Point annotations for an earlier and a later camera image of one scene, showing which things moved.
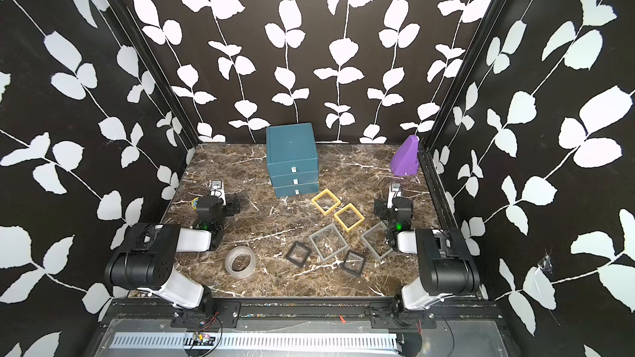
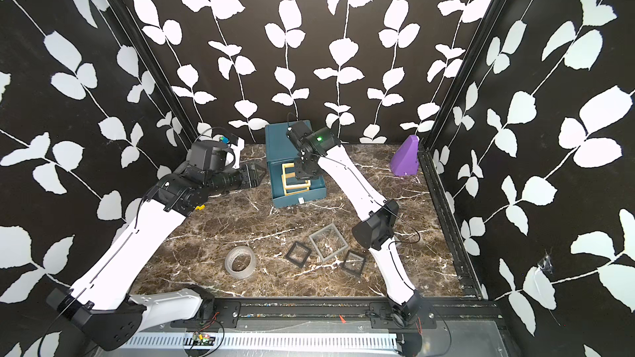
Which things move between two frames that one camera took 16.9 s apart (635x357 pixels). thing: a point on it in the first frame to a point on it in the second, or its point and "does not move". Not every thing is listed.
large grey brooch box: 327,241 does not move
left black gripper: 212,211 to 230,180
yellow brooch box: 355,211 to 295,188
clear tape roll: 241,262 does not move
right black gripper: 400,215 to 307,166
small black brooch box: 298,254 does not move
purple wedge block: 405,160 does not move
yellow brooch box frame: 322,193 to 284,174
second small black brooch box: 354,263 does not move
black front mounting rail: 379,314 does not move
